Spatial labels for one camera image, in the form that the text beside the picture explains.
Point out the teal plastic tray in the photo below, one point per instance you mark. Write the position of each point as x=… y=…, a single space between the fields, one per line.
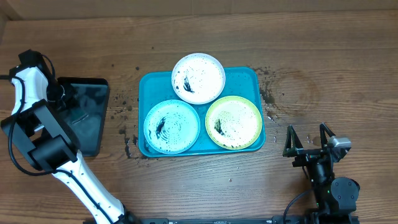
x=156 y=87

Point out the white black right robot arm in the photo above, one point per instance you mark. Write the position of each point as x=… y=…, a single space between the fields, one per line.
x=335 y=196

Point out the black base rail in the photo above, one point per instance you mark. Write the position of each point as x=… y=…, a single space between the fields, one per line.
x=278 y=219

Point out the white speckled plate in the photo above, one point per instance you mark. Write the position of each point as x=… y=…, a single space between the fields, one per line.
x=198 y=78

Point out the yellow green speckled plate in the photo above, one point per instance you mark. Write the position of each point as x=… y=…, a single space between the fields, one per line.
x=233 y=122

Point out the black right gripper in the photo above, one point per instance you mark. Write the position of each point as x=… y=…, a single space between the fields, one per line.
x=306 y=155

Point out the light blue speckled plate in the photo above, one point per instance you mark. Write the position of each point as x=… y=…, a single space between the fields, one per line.
x=171 y=127

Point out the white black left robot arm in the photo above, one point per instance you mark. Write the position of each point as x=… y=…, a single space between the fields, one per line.
x=55 y=123

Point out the black rectangular water bin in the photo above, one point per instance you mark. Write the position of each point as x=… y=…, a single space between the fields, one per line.
x=86 y=110

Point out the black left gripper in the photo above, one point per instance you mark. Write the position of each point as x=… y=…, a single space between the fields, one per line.
x=69 y=99

